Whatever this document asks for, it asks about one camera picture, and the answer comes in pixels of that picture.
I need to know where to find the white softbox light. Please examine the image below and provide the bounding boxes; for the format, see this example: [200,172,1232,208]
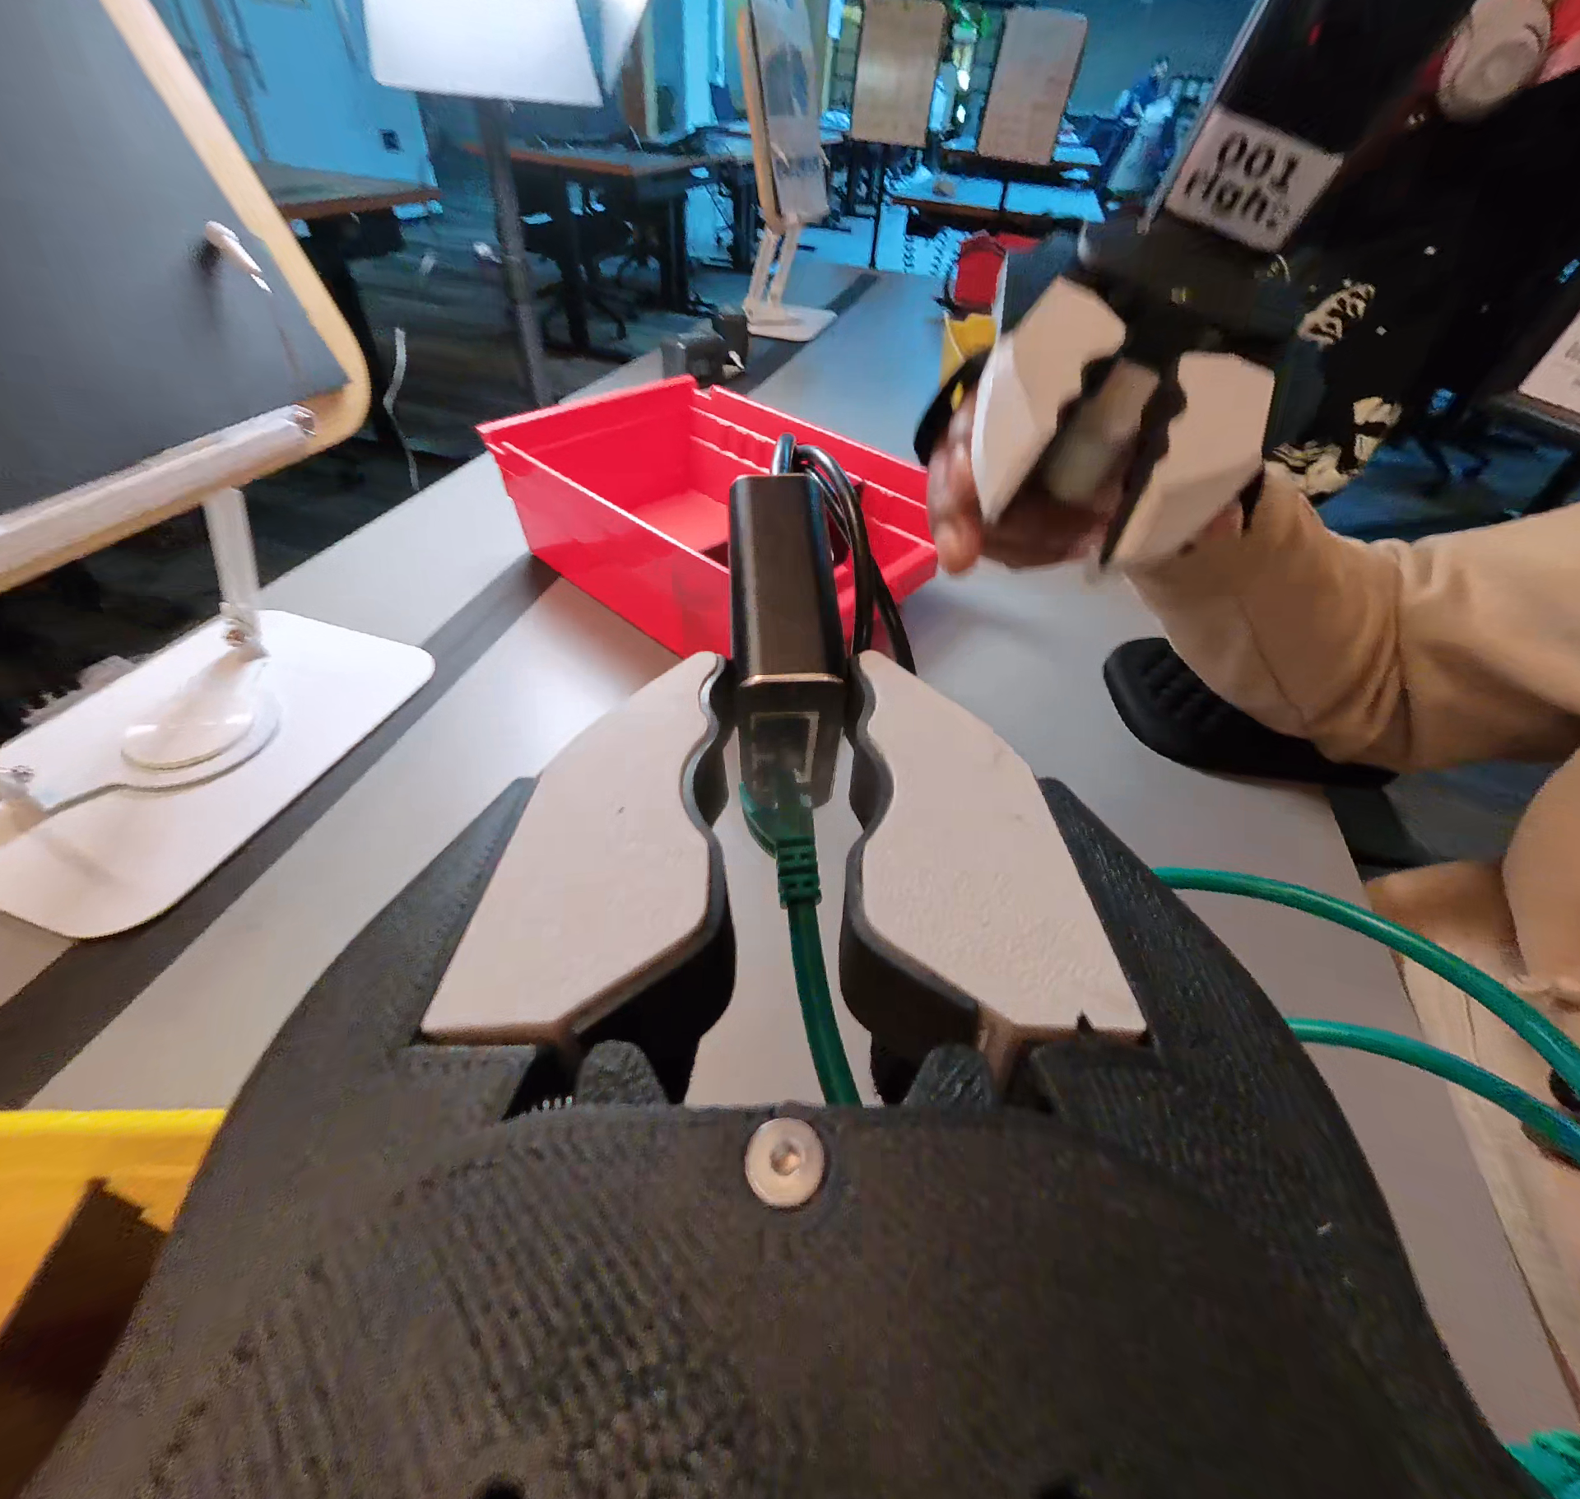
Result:
[307,0,683,111]

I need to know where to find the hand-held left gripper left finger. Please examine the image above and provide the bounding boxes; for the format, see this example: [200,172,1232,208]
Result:
[419,651,740,1075]

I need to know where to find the person's right hand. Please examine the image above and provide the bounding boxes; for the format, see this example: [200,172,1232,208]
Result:
[924,447,1112,576]

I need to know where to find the black chair armrest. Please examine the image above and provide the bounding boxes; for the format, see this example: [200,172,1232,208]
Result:
[1101,638,1402,791]

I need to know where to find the black board wooden rim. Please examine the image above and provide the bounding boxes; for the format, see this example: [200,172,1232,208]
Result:
[0,0,371,594]

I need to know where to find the wooden office desk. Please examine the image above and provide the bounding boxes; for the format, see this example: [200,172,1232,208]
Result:
[251,157,442,328]
[459,139,742,347]

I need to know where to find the yellow plastic bin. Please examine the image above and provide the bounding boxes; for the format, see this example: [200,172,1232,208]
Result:
[0,1108,227,1342]
[939,312,1002,396]

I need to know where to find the white paper sign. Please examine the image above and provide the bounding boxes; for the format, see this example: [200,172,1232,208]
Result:
[1515,302,1580,414]

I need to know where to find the standing sign board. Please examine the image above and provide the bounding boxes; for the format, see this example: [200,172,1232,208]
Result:
[730,0,844,343]

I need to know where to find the red plastic bin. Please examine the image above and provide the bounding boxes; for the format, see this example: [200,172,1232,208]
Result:
[477,373,939,661]
[949,233,1045,304]

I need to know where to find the grey table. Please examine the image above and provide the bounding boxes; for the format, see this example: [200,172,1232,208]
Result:
[888,172,1105,235]

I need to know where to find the black adapter cable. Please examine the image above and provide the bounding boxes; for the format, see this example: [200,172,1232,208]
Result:
[766,431,921,676]

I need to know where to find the dark grey ethernet adapter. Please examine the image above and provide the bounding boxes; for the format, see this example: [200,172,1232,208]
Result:
[725,475,854,809]

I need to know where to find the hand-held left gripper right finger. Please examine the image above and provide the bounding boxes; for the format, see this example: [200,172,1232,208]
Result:
[839,653,1150,1081]

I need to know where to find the wooden panel board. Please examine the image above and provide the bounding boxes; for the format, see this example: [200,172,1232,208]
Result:
[850,0,947,151]
[980,6,1091,167]

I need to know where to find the grey light stand pole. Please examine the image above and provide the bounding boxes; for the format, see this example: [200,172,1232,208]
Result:
[472,101,552,408]

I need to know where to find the small black device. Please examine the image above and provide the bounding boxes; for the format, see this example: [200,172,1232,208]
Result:
[659,312,750,386]

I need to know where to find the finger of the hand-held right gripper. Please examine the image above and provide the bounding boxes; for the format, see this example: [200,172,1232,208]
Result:
[1097,352,1278,576]
[967,277,1130,526]

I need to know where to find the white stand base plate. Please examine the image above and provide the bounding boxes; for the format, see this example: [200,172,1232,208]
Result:
[0,487,436,943]

